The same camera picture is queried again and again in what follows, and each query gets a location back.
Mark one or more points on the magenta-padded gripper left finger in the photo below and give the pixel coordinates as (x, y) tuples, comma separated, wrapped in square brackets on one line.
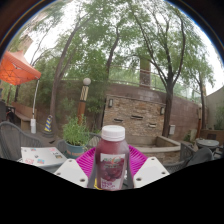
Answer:
[(70, 172)]

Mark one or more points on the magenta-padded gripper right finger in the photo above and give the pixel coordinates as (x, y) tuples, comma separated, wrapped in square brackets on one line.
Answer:
[(150, 170)]

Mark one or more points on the red juice bottle white cap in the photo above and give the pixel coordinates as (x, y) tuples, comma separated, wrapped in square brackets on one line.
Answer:
[(111, 156)]

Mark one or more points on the grey wicker chair with jacket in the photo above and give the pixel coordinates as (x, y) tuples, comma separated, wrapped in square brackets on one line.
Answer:
[(175, 166)]

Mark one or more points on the silver laptop with stickers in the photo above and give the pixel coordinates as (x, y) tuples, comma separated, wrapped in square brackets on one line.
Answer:
[(41, 156)]

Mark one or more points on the green plant in teal pot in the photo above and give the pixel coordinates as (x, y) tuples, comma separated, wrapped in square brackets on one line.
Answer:
[(76, 133)]

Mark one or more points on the blue yellow striped cone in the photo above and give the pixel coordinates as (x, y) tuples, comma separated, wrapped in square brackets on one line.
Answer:
[(48, 125)]

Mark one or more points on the round dark patio table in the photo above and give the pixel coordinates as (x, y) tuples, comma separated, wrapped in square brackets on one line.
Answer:
[(207, 143)]

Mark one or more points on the dark forked trunk tree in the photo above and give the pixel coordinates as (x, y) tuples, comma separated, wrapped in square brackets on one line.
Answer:
[(168, 110)]

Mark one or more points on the wooden bench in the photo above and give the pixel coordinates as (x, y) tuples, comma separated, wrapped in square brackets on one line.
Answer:
[(21, 116)]

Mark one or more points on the leaning grey trunk tree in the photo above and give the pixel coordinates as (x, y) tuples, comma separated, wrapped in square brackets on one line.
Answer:
[(54, 100)]

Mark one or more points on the orange canopy tent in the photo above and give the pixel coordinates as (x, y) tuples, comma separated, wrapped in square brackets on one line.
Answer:
[(16, 68)]

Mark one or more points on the grey wall utility box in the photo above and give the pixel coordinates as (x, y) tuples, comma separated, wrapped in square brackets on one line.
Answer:
[(172, 129)]

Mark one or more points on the wall lantern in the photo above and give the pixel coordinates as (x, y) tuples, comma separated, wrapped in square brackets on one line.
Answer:
[(110, 102), (162, 110)]

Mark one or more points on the globe lamp post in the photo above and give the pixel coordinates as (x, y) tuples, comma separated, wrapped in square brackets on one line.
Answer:
[(82, 103)]

